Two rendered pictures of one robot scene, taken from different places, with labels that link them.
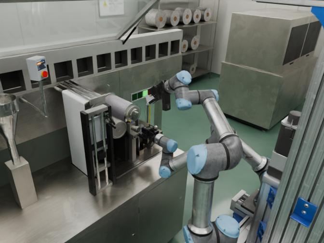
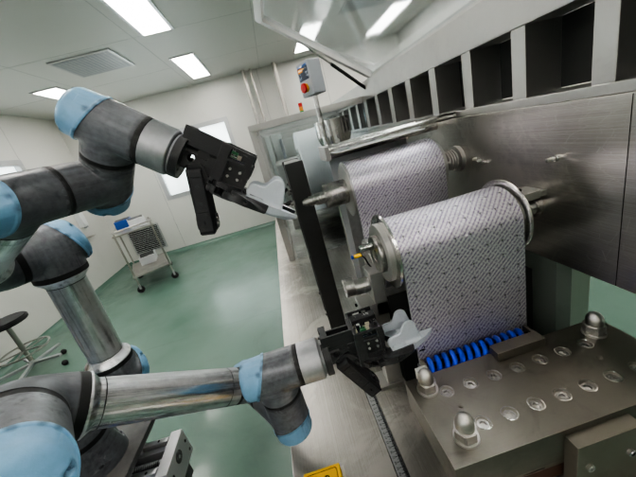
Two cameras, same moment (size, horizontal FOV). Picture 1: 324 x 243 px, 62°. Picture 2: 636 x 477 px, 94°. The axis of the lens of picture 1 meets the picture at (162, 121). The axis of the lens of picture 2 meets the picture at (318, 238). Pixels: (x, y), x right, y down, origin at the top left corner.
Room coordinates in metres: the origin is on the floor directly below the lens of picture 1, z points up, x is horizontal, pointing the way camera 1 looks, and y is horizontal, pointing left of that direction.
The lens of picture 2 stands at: (1.88, -0.27, 1.49)
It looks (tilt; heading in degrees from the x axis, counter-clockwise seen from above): 19 degrees down; 134
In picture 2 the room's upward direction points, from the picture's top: 15 degrees counter-clockwise
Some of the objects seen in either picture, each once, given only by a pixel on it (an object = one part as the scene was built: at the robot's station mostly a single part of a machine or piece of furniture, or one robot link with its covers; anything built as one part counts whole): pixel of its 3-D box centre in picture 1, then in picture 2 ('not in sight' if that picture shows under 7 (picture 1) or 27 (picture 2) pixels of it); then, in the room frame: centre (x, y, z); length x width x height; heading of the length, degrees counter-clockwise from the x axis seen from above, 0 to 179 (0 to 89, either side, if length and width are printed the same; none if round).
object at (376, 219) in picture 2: (132, 113); (385, 251); (1.60, 0.20, 1.25); 0.15 x 0.01 x 0.15; 138
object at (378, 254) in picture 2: (133, 114); (379, 253); (1.59, 0.19, 1.25); 0.07 x 0.02 x 0.07; 138
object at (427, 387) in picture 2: not in sight; (426, 379); (1.69, 0.10, 1.05); 0.04 x 0.04 x 0.04
